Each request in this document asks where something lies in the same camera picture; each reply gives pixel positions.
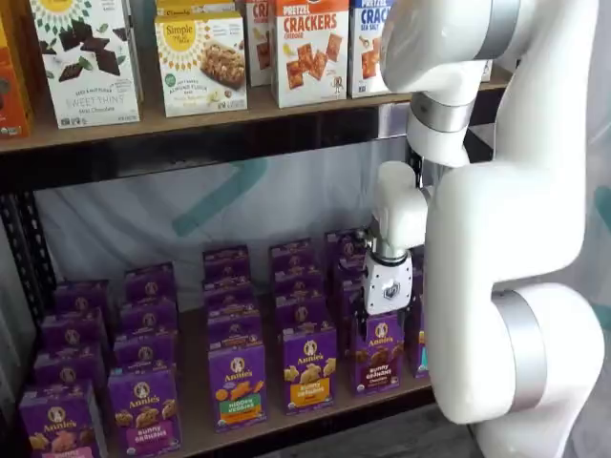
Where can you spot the orange pretzel crackers box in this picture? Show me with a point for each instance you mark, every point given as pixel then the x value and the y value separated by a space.
pixel 259 43
pixel 310 52

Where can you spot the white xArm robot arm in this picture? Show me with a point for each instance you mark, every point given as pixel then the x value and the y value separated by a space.
pixel 477 238

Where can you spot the purple box magenta patch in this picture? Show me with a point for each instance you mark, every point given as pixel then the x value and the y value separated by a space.
pixel 143 410

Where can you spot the blue pretzel crackers box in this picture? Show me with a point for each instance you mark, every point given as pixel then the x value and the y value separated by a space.
pixel 365 52

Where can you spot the white backdrop sheet teal print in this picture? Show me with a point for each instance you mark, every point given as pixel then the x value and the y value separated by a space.
pixel 143 214

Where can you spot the black metal shelving rack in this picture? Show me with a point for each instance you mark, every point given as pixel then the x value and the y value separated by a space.
pixel 191 150

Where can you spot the purple Annie's box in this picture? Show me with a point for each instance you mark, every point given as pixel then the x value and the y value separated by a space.
pixel 225 263
pixel 234 330
pixel 301 315
pixel 351 305
pixel 297 285
pixel 419 286
pixel 290 255
pixel 81 297
pixel 347 269
pixel 149 281
pixel 341 244
pixel 67 365
pixel 148 315
pixel 230 297
pixel 71 329
pixel 143 348

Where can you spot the white Sweet Thins box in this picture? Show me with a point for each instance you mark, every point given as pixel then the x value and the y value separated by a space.
pixel 86 62

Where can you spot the orange snack box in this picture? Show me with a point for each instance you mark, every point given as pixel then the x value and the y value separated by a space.
pixel 12 81

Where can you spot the purple box teal patch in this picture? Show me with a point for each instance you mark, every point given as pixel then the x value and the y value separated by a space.
pixel 421 355

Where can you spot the purple box orange patch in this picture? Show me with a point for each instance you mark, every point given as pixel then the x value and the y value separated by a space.
pixel 310 372

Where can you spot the purple box brown patch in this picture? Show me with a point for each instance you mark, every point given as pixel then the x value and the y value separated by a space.
pixel 379 362

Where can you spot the purple box green patch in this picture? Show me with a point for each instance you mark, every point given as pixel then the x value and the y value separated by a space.
pixel 238 391

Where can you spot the purple box pink patch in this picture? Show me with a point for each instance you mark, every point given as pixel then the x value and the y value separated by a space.
pixel 59 424

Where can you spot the yellow white almond bar box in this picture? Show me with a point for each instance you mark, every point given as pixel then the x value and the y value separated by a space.
pixel 195 7
pixel 205 67

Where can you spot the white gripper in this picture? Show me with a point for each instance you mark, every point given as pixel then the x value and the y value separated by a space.
pixel 386 286

